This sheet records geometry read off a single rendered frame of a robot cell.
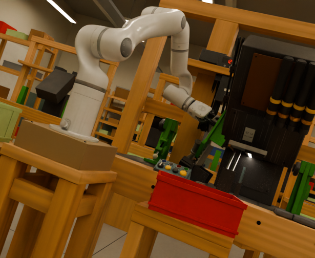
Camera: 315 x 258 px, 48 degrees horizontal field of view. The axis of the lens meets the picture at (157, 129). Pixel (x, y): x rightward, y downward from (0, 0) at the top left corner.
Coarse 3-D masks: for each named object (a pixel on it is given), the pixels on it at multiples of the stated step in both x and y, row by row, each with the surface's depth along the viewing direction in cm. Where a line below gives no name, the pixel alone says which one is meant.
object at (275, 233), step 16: (128, 160) 159; (128, 176) 154; (144, 176) 152; (128, 192) 153; (144, 192) 151; (256, 208) 138; (240, 224) 139; (256, 224) 137; (272, 224) 136; (288, 224) 134; (240, 240) 138; (256, 240) 136; (272, 240) 135; (288, 240) 133; (304, 240) 132; (288, 256) 133; (304, 256) 131
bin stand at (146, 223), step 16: (144, 208) 119; (144, 224) 118; (160, 224) 117; (176, 224) 115; (192, 224) 117; (128, 240) 119; (144, 240) 138; (192, 240) 113; (208, 240) 112; (224, 240) 111; (128, 256) 119; (144, 256) 137; (224, 256) 110
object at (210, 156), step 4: (160, 100) 893; (164, 100) 936; (172, 104) 891; (176, 136) 890; (172, 140) 882; (172, 144) 871; (216, 148) 855; (220, 148) 854; (212, 152) 856; (208, 156) 850; (212, 156) 853; (220, 156) 852; (220, 160) 844; (204, 164) 874; (208, 168) 858; (216, 168) 855
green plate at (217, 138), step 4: (224, 112) 169; (220, 116) 169; (224, 116) 170; (220, 120) 169; (216, 124) 169; (220, 124) 170; (212, 128) 170; (216, 128) 170; (220, 128) 170; (212, 132) 169; (216, 132) 170; (220, 132) 170; (208, 136) 170; (212, 136) 170; (216, 136) 170; (220, 136) 169; (224, 136) 169; (208, 140) 173; (212, 140) 170; (216, 140) 170; (220, 140) 169; (224, 140) 168; (220, 144) 169
